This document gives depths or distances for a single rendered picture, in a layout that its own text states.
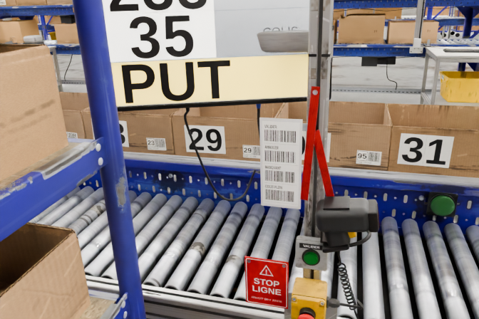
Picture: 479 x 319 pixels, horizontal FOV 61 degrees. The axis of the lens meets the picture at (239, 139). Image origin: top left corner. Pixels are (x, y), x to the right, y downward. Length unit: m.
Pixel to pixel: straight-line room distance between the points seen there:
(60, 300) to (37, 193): 0.16
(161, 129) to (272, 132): 0.84
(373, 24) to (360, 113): 3.98
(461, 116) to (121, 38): 1.30
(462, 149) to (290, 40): 0.80
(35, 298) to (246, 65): 0.60
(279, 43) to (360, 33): 4.81
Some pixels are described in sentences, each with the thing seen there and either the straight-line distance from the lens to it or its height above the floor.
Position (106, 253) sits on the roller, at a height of 0.75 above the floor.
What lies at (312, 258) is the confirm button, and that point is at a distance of 0.90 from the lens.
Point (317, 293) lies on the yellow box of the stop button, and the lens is 0.94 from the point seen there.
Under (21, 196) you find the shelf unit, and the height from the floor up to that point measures 1.34.
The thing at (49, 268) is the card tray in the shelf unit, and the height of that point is 1.23.
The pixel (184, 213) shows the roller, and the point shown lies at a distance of 1.49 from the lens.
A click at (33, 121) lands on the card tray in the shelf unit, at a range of 0.41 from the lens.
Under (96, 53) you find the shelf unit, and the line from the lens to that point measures 0.43.
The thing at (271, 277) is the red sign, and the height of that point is 0.87.
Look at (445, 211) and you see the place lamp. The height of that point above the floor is 0.80.
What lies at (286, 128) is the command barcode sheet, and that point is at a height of 1.22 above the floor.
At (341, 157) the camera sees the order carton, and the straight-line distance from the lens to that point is 1.47.
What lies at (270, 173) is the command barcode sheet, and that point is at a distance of 0.85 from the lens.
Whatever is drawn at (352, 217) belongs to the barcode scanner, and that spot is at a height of 1.08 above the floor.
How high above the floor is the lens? 1.48
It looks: 20 degrees down
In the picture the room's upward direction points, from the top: 2 degrees counter-clockwise
